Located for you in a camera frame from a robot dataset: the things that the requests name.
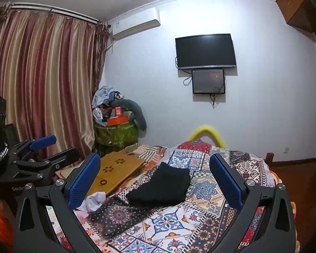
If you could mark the small red box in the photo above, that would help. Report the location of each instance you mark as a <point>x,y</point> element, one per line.
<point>118,111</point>

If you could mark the wooden wall cabinet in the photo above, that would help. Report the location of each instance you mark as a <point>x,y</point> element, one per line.
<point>297,2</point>

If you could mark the wooden bed post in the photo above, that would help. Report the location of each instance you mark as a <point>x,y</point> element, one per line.
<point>270,159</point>

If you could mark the wooden lap desk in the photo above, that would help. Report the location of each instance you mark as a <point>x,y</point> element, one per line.
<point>113,171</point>

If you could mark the yellow foam bed rail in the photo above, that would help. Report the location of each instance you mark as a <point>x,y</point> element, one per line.
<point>205,130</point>

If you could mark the small black monitor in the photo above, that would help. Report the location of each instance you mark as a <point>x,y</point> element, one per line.
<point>208,81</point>

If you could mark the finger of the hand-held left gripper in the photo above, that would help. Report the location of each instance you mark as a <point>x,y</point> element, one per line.
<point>43,141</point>
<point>58,160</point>

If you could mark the green patterned bag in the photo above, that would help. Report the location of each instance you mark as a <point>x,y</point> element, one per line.
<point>118,135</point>

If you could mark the white air conditioner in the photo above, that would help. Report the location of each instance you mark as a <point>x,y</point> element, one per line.
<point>137,23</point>

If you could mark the orange cloth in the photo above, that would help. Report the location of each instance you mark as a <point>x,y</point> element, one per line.
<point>0,224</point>

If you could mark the patchwork printed blanket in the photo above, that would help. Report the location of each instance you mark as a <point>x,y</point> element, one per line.
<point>173,224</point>

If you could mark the black pants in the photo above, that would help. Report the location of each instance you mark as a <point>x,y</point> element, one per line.
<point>163,184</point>

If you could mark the orange box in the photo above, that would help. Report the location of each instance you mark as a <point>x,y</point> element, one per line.
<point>117,121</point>

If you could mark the white cloth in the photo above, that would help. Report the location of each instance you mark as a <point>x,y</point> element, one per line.
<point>93,200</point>

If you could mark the striped pink curtain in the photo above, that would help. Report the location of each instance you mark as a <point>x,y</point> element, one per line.
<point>42,84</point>

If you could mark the grey neck pillow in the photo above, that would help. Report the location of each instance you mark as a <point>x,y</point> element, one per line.
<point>138,113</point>

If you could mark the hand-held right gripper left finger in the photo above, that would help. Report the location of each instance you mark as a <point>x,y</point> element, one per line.
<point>83,180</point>

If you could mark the curtain rail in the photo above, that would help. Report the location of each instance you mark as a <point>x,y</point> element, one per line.
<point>55,11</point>

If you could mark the pile of light clothes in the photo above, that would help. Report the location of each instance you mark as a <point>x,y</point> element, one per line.
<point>102,95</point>

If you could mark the black wall television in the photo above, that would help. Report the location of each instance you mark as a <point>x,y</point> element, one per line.
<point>205,51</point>

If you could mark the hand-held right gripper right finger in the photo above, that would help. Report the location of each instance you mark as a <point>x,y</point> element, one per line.
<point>226,180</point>

